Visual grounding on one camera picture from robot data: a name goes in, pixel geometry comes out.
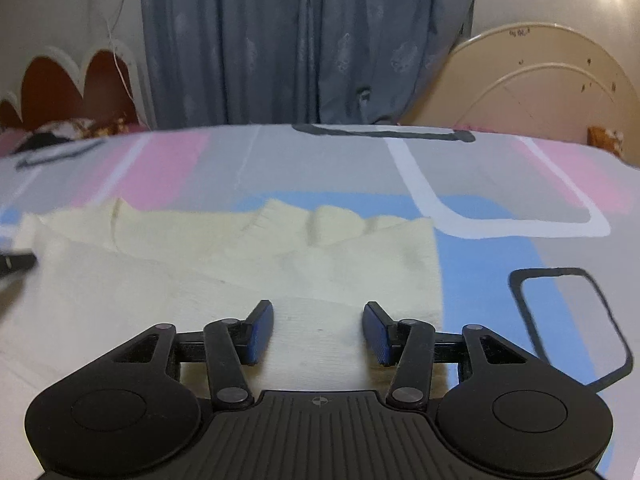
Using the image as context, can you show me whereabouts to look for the striped pillow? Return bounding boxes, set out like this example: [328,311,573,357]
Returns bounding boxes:
[1,118,148,157]

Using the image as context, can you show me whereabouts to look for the patterned bed sheet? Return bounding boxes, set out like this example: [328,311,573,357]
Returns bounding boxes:
[1,126,639,479]

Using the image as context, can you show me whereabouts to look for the red heart headboard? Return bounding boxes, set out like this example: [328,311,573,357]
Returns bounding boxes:
[1,40,149,131]

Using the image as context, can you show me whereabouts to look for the white charger cable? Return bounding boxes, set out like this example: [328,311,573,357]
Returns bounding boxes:
[86,0,137,106]

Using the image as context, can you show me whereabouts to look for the blue grey curtain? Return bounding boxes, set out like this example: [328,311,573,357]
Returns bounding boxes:
[141,0,473,129]

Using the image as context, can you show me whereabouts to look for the cream round headboard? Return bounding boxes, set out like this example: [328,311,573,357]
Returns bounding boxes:
[401,22,639,165]

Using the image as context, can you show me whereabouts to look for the cream knit sweater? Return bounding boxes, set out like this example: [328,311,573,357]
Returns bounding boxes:
[1,200,442,405]

